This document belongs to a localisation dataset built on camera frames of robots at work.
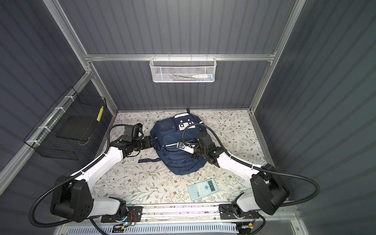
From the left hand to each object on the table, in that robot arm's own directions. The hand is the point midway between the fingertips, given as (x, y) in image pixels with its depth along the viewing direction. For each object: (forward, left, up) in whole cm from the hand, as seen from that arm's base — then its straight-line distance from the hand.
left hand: (152, 141), depth 87 cm
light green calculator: (-26, -29, -12) cm, 40 cm away
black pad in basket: (+1, +36, +15) cm, 39 cm away
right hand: (-5, -22, +1) cm, 22 cm away
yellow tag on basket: (+12, +28, +13) cm, 33 cm away
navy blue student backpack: (+6, -8, -1) cm, 10 cm away
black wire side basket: (-10, +41, +21) cm, 47 cm away
